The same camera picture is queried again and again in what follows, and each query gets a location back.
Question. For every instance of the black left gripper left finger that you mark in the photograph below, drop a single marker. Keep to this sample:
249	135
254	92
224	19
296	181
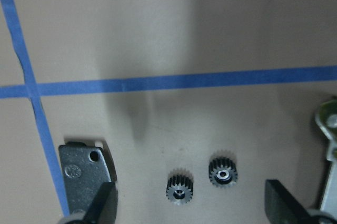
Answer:
101	204

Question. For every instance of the black brake pad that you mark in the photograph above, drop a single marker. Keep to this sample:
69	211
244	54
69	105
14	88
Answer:
85	168

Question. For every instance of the olive green brake shoe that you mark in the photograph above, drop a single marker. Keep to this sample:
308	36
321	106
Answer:
325	118

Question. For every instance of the small black bearing gear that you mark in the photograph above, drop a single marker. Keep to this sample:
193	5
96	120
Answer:
179	189

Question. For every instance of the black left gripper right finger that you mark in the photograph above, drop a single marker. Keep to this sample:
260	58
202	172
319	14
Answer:
281	207

